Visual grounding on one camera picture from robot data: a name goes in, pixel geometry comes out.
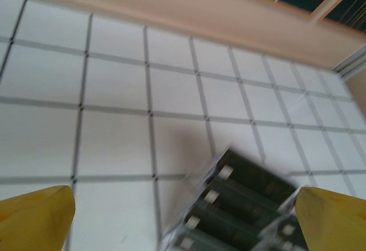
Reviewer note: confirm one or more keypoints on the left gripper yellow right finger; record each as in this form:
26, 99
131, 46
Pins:
334, 225

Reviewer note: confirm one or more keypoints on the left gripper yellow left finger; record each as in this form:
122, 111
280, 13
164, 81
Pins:
31, 222

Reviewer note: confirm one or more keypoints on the dark credit card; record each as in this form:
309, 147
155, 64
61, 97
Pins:
240, 205
251, 173
217, 242
226, 223

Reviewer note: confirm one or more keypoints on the clear acrylic card stand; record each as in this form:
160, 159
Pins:
200, 181

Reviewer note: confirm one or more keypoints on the aluminium corner post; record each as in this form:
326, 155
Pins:
350, 62

